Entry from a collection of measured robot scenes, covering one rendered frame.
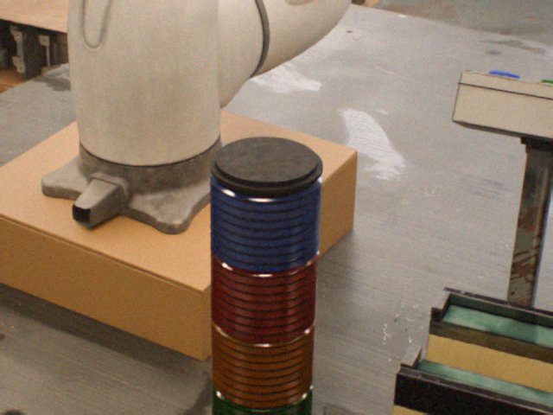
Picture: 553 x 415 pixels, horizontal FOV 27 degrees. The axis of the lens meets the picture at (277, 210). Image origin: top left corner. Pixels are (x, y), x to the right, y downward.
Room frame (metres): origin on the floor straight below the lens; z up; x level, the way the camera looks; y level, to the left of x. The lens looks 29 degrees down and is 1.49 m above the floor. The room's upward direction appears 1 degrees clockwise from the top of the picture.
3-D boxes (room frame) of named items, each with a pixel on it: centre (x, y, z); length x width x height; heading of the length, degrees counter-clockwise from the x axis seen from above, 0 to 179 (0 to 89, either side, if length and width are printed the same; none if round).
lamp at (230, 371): (0.54, 0.01, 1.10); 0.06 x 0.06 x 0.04
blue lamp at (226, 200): (0.54, 0.01, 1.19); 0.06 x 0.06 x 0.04
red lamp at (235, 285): (0.54, 0.01, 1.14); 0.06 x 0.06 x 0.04
